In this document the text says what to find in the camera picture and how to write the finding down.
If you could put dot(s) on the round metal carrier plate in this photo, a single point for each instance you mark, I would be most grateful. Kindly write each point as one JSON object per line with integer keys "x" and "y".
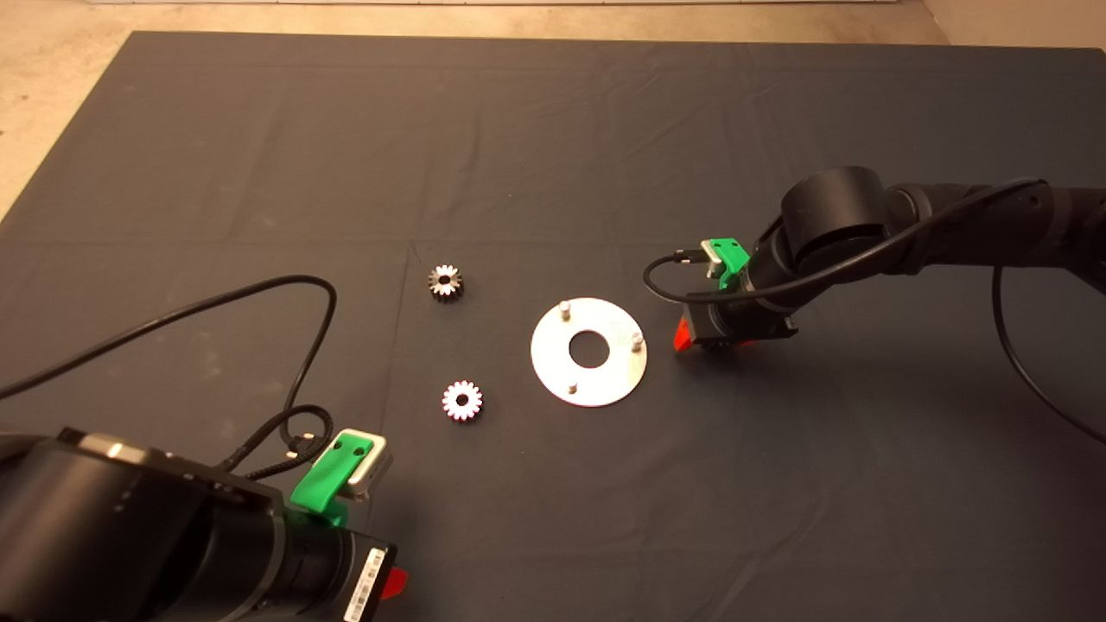
{"x": 605, "y": 384}

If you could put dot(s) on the right green camera mount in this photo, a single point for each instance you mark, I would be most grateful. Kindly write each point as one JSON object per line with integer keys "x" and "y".
{"x": 734, "y": 255}

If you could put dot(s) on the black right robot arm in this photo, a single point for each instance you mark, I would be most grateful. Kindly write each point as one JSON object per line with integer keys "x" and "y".
{"x": 950, "y": 225}

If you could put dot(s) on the right silver camera box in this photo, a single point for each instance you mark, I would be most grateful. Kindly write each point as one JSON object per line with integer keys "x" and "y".
{"x": 710, "y": 252}

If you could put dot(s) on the left silver camera box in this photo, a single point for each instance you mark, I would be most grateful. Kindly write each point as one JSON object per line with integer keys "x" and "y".
{"x": 373, "y": 471}

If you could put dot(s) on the left green camera mount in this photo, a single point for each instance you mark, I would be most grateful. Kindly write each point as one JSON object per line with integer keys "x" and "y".
{"x": 324, "y": 484}

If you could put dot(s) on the small steel planetary gear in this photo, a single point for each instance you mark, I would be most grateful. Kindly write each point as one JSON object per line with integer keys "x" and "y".
{"x": 453, "y": 289}
{"x": 471, "y": 410}

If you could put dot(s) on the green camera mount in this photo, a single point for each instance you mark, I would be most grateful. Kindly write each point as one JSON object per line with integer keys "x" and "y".
{"x": 324, "y": 484}
{"x": 734, "y": 255}

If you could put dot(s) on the dark grey table cloth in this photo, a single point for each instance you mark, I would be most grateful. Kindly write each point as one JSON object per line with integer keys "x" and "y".
{"x": 553, "y": 130}

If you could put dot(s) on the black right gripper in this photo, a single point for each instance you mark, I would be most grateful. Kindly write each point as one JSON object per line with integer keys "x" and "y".
{"x": 743, "y": 320}

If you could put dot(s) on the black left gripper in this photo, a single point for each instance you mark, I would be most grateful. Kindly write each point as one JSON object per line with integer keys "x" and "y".
{"x": 328, "y": 574}

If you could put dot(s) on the silver camera box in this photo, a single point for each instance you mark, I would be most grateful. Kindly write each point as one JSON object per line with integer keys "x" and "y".
{"x": 373, "y": 471}
{"x": 710, "y": 252}

